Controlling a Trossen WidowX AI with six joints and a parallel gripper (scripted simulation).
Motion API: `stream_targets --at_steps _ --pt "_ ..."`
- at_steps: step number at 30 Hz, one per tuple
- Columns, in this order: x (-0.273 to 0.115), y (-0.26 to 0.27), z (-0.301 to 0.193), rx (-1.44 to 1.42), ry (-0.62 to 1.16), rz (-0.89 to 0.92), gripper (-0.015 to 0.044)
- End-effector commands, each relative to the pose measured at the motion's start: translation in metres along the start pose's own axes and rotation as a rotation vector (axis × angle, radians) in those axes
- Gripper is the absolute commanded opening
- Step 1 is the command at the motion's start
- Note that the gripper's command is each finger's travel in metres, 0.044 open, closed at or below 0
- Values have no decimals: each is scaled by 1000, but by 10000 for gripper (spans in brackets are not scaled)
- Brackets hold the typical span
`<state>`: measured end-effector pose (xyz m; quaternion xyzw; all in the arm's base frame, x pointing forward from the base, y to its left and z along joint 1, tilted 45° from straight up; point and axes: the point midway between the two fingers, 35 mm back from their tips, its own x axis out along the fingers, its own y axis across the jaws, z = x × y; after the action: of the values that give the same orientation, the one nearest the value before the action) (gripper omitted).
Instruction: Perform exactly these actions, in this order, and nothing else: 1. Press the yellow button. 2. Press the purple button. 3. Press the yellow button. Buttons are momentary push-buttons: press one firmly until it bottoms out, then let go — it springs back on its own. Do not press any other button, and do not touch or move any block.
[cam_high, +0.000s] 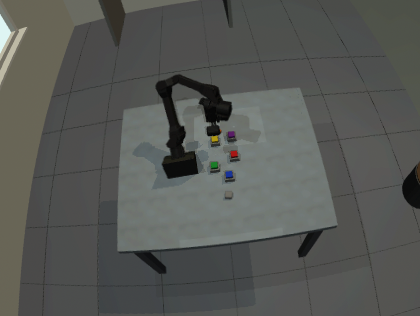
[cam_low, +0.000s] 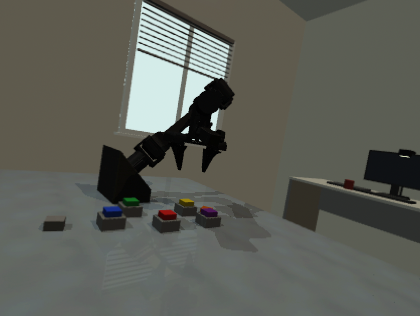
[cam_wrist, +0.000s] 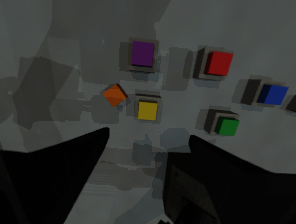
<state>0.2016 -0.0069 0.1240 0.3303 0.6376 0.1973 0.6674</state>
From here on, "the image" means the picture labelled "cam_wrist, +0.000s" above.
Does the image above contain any orange block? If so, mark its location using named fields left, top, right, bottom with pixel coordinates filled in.
left=103, top=84, right=128, bottom=107

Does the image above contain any purple button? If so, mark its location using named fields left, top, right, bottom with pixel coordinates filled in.
left=127, top=37, right=160, bottom=73

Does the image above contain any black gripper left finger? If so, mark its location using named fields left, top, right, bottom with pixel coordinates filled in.
left=0, top=127, right=110, bottom=224

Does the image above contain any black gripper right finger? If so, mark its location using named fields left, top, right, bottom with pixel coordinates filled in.
left=188, top=135, right=296, bottom=224

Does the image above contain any yellow button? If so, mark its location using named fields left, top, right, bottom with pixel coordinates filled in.
left=134, top=94, right=162, bottom=122

